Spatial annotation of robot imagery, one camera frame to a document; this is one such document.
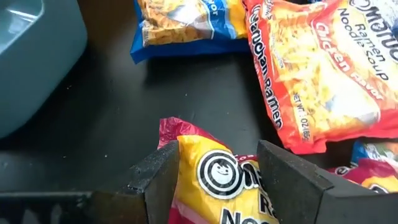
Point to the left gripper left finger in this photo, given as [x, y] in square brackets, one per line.
[149, 199]

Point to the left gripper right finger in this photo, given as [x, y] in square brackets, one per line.
[295, 193]

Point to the red Maruchan ramen pack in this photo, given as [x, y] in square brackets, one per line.
[373, 174]
[214, 186]

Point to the blue Maruchan ramen pack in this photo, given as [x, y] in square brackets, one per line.
[376, 151]
[186, 28]

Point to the orange Maruchan ramen pack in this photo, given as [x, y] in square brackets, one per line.
[326, 77]

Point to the blue-grey plastic bin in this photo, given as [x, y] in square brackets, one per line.
[34, 68]

